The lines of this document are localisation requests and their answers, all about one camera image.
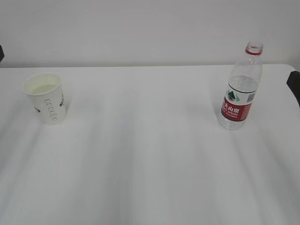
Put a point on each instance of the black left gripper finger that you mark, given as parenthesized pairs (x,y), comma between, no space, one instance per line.
(2,55)

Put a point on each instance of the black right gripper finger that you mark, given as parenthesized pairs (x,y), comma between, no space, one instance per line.
(293,82)

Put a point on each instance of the clear red-label water bottle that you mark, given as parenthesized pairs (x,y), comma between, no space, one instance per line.
(241,87)

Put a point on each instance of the white paper cup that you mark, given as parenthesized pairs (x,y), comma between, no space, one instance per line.
(45,93)

